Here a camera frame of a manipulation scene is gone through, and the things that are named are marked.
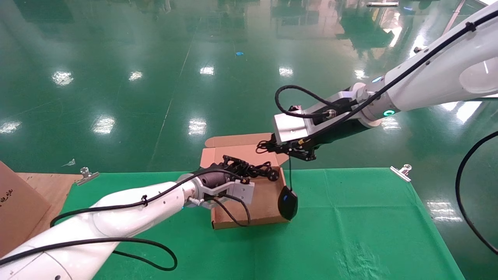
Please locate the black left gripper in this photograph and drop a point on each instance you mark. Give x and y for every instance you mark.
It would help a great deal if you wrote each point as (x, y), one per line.
(214, 179)

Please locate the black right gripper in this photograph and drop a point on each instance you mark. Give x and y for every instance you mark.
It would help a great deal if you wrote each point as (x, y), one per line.
(342, 130)

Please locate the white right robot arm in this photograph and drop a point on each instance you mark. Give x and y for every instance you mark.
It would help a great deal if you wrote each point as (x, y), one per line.
(435, 74)

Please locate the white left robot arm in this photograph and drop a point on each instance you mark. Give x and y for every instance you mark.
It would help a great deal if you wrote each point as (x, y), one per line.
(116, 217)

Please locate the flat open cardboard box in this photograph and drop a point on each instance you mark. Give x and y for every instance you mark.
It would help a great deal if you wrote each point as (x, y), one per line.
(264, 202)

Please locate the tall printed cardboard box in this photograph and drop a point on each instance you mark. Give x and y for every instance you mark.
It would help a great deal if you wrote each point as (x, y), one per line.
(19, 210)

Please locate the green table cloth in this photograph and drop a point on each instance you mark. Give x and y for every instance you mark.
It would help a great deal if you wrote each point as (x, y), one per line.
(350, 225)

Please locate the metal binder clip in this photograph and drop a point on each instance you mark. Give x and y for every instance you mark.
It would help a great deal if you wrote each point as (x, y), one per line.
(400, 173)
(87, 177)

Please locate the white floor scrap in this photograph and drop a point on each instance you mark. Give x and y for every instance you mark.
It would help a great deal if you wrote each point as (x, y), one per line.
(70, 163)

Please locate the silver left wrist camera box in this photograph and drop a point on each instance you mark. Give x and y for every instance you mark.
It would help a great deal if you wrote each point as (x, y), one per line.
(241, 192)

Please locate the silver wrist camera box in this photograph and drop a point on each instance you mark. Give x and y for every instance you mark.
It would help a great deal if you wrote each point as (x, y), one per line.
(291, 126)
(241, 192)

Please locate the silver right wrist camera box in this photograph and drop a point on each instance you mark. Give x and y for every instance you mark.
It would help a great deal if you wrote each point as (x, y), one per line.
(291, 126)

